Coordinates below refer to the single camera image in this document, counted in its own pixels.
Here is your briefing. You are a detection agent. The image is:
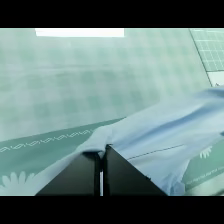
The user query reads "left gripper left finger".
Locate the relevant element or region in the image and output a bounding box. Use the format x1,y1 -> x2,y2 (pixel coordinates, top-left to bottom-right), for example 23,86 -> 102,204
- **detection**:
35,151 -> 102,197

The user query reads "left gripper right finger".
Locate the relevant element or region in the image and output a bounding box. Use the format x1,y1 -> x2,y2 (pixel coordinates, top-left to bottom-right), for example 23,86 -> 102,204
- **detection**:
102,144 -> 168,197

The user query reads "light blue shirt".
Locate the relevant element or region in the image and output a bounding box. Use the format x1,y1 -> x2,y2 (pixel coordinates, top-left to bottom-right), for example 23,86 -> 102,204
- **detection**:
0,87 -> 224,197

